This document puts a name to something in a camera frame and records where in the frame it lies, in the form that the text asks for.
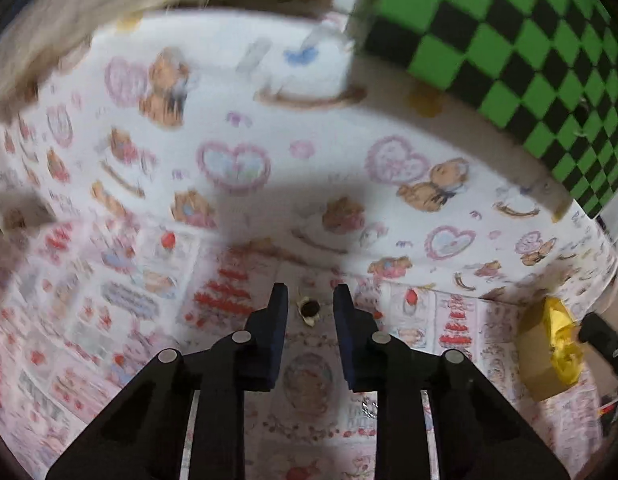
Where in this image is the beige furry blanket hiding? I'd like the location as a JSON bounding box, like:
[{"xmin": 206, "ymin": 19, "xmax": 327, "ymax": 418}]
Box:
[{"xmin": 0, "ymin": 0, "xmax": 371, "ymax": 117}]

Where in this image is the cardboard box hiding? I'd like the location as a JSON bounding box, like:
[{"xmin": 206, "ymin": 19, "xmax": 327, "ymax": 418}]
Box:
[{"xmin": 516, "ymin": 302, "xmax": 587, "ymax": 402}]

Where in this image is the bear print bedsheet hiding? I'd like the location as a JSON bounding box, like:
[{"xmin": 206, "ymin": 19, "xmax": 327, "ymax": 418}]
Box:
[{"xmin": 0, "ymin": 5, "xmax": 618, "ymax": 480}]

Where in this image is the black and gold earring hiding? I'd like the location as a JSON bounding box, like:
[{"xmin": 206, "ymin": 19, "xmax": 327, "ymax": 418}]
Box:
[{"xmin": 296, "ymin": 296, "xmax": 321, "ymax": 327}]

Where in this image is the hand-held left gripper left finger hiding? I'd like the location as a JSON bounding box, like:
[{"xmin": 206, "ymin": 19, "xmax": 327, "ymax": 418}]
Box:
[{"xmin": 46, "ymin": 283, "xmax": 290, "ymax": 480}]

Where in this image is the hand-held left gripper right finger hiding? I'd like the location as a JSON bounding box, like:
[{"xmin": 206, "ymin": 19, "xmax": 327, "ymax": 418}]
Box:
[{"xmin": 332, "ymin": 283, "xmax": 570, "ymax": 480}]

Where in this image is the yellow plastic bag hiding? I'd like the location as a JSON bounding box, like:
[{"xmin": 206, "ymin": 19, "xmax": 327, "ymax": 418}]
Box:
[{"xmin": 543, "ymin": 297, "xmax": 588, "ymax": 387}]

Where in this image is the green black checkered cloth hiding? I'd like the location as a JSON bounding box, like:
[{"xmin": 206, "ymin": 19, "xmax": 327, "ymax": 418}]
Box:
[{"xmin": 354, "ymin": 0, "xmax": 618, "ymax": 219}]

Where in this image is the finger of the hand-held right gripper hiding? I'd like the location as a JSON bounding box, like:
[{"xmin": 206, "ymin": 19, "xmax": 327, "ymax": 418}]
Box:
[{"xmin": 578, "ymin": 313, "xmax": 618, "ymax": 378}]

